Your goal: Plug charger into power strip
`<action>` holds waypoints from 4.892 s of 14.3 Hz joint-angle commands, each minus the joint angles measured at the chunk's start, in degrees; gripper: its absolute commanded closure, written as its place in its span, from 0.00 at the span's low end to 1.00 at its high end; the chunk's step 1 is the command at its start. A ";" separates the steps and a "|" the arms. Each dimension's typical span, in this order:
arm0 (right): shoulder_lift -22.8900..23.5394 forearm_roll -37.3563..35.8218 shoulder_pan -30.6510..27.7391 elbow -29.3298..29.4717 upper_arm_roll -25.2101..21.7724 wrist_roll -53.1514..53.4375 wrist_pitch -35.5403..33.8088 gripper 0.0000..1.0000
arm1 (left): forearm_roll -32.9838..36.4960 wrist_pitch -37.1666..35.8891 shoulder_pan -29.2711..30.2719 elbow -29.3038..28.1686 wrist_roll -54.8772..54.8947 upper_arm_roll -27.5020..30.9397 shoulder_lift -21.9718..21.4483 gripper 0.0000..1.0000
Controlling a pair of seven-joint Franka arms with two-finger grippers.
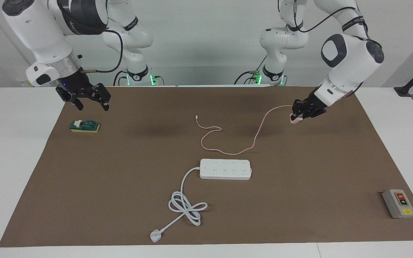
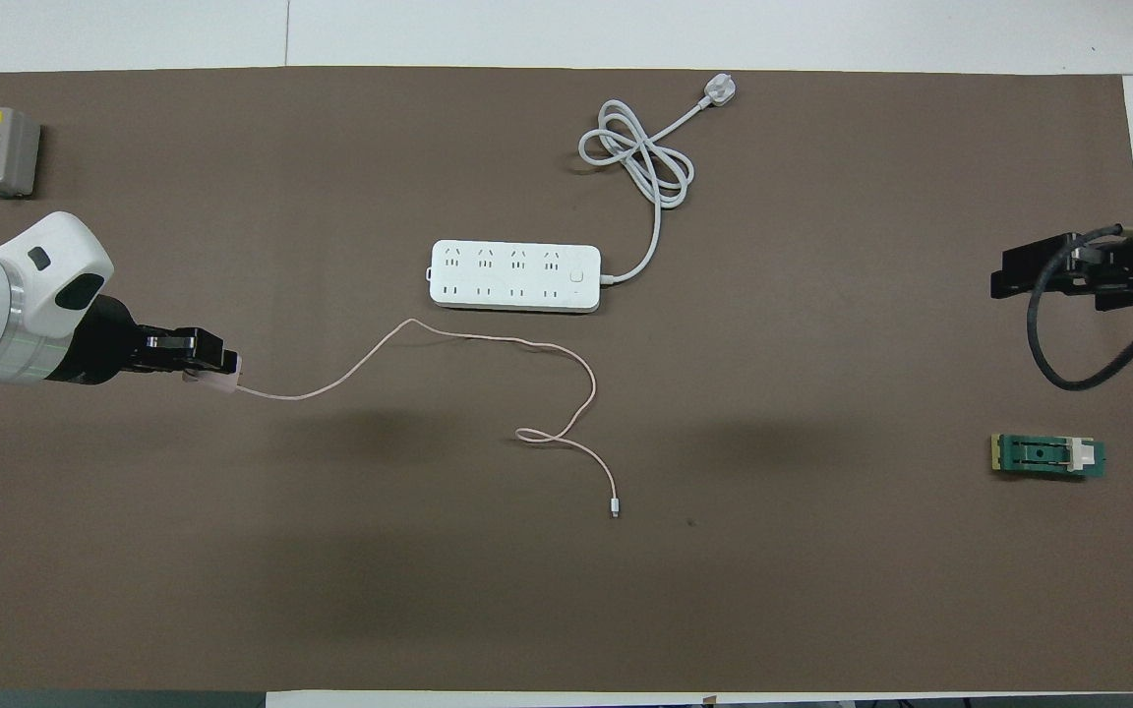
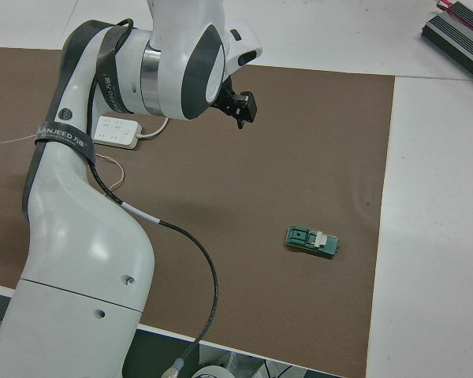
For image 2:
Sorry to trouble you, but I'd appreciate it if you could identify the pink charger adapter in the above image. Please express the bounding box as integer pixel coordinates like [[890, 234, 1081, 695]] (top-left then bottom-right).
[[183, 356, 245, 396]]

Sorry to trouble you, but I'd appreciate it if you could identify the white power strip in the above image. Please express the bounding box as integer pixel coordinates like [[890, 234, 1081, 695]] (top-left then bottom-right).
[[428, 240, 603, 314]]

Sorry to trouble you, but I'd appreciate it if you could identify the pink charging cable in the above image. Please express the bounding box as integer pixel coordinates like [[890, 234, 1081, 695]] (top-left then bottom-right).
[[232, 318, 620, 519]]

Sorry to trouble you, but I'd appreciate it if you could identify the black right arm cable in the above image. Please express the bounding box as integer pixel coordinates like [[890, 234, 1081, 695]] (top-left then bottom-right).
[[1027, 224, 1133, 392]]

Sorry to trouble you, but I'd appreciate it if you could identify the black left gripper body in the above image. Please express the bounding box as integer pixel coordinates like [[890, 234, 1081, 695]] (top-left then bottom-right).
[[60, 293, 182, 386]]

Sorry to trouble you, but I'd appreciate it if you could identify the grey on-off switch box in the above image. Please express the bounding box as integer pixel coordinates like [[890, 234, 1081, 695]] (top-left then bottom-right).
[[0, 106, 42, 200]]

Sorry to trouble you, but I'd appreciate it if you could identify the white power cord with plug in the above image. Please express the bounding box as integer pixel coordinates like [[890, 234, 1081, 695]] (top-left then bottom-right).
[[578, 74, 737, 286]]

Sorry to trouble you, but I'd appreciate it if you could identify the green knife switch block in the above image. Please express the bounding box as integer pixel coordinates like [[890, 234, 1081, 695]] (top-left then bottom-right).
[[990, 433, 1108, 483]]

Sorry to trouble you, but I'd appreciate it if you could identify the brown table mat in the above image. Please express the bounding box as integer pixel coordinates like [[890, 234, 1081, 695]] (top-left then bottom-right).
[[0, 67, 1133, 692]]

